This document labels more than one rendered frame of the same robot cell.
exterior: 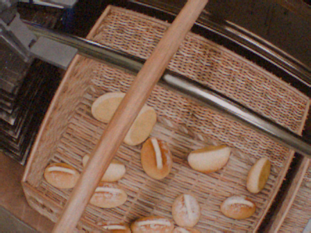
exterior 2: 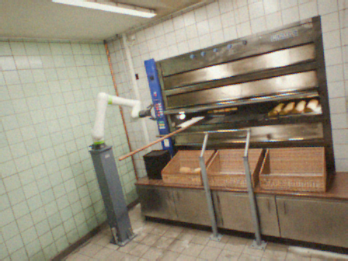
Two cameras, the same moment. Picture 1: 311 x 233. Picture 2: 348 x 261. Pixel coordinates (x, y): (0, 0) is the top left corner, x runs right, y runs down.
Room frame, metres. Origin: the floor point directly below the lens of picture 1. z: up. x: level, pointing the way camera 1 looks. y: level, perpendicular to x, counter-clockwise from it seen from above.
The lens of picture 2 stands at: (-2.22, -0.90, 1.74)
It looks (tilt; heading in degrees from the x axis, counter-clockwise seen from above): 10 degrees down; 18
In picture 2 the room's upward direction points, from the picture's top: 12 degrees counter-clockwise
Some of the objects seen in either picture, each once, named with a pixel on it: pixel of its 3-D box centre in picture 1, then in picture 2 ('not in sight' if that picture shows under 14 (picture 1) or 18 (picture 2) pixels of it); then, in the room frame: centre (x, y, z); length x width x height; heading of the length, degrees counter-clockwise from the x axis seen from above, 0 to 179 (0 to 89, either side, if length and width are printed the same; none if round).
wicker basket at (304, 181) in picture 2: not in sight; (292, 167); (0.42, -1.19, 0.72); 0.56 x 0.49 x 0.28; 74
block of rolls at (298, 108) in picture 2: not in sight; (293, 107); (1.10, -1.36, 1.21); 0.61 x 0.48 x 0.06; 163
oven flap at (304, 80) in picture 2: not in sight; (229, 92); (0.86, -0.68, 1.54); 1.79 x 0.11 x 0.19; 73
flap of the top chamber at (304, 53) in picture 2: not in sight; (226, 69); (0.86, -0.68, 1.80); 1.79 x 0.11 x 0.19; 73
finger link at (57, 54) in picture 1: (52, 51); not in sight; (0.53, 0.14, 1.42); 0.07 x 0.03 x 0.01; 72
